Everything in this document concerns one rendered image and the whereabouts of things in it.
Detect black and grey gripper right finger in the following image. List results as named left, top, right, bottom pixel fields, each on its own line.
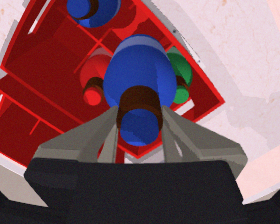
left=161, top=105, right=248, bottom=180

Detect red crate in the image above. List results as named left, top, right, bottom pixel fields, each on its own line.
left=0, top=74, right=81, bottom=168
left=0, top=0, right=225, bottom=125

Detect red bottle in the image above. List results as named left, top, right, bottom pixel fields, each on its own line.
left=80, top=46, right=112, bottom=105

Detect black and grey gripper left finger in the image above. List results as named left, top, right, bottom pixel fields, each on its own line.
left=31, top=105, right=118, bottom=163

